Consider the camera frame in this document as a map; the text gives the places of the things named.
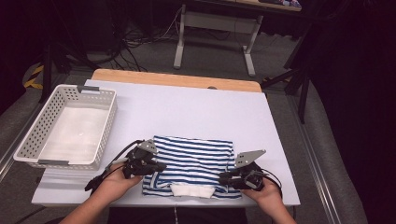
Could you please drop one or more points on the black metal stand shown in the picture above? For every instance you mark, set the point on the black metal stand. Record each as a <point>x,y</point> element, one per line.
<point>303,99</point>

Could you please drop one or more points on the yellow black floor tape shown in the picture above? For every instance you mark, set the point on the yellow black floor tape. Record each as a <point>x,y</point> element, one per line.
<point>37,71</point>

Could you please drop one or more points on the grey metal frame desk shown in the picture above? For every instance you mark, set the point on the grey metal frame desk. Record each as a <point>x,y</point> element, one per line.
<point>218,21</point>

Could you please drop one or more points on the aluminium floor rail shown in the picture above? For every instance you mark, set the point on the aluminium floor rail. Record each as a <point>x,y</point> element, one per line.
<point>313,161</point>
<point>17,146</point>

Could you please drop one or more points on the white perforated plastic basket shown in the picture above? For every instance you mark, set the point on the white perforated plastic basket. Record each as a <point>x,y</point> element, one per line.
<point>71,133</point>

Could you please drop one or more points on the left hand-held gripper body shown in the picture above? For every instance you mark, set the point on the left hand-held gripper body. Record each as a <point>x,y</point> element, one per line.
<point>137,161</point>

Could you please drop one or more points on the person's right hand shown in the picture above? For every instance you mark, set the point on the person's right hand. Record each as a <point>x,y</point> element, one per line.
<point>269,194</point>

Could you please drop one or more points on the blue white striped shirt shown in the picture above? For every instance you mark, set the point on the blue white striped shirt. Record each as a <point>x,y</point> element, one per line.
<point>193,161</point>

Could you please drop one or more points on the black tripod stand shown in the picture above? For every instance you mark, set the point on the black tripod stand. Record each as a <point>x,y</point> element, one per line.
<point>47,71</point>

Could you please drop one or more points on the person's left hand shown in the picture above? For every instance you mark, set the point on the person's left hand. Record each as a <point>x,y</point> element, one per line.
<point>116,183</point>

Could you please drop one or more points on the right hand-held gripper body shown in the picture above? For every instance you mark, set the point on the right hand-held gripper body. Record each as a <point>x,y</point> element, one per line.
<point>249,177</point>

